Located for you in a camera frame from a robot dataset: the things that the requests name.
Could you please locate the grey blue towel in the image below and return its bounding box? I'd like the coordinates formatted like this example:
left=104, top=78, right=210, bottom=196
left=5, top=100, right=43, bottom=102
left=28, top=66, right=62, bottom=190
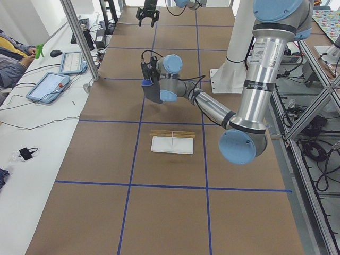
left=141, top=79, right=163, bottom=104

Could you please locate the black computer mouse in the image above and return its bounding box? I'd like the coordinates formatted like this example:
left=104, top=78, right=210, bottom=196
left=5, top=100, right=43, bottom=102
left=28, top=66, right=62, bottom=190
left=50, top=50, right=63, bottom=58

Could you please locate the blue teach pendant near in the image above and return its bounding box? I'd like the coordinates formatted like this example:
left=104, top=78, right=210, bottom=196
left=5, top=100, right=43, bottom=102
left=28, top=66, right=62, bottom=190
left=25, top=72, right=71, bottom=104

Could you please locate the green plastic tool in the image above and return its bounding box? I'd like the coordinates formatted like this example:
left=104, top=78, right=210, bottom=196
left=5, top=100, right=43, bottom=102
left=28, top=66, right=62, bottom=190
left=35, top=44, right=45, bottom=59

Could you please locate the seated person in background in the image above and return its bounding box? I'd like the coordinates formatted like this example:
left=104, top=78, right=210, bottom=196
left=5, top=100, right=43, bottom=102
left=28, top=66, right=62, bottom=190
left=1, top=30, right=36, bottom=89

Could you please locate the wooden rack bar right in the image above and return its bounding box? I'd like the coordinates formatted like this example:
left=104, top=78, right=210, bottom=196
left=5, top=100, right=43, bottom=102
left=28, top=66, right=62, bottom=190
left=150, top=133, right=196, bottom=139

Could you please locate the aluminium frame post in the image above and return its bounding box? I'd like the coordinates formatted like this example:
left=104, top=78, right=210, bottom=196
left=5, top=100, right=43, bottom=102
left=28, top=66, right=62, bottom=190
left=60, top=0, right=99, bottom=81

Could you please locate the blue teach pendant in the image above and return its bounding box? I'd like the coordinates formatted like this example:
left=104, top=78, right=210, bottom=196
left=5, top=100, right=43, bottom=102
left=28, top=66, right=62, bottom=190
left=59, top=52, right=87, bottom=75
left=25, top=72, right=71, bottom=104

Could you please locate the blue teach pendant far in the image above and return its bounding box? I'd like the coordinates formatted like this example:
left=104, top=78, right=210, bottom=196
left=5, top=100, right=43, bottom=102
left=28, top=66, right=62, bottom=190
left=59, top=52, right=87, bottom=75

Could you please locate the black keyboard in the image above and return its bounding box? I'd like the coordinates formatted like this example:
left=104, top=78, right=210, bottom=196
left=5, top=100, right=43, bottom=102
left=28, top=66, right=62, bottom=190
left=70, top=18, right=90, bottom=45

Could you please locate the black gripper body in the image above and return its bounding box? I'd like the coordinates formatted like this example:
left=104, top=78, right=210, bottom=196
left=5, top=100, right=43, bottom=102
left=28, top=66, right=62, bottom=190
left=136, top=0, right=160, bottom=19
left=140, top=56, right=160, bottom=81

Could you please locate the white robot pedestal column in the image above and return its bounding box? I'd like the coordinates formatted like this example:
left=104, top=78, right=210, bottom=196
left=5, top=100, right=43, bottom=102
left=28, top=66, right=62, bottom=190
left=210, top=0, right=255, bottom=94

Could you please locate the black power adapter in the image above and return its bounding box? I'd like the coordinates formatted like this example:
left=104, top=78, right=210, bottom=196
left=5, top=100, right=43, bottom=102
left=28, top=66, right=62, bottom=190
left=95, top=29, right=106, bottom=49

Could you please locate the white towel rack base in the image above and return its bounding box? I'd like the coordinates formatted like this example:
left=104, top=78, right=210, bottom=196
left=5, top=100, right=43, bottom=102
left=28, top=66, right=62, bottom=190
left=151, top=136, right=194, bottom=155

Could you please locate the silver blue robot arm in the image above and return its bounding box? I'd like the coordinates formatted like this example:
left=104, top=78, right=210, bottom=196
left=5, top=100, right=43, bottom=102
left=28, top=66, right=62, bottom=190
left=136, top=0, right=207, bottom=28
left=141, top=1, right=314, bottom=165

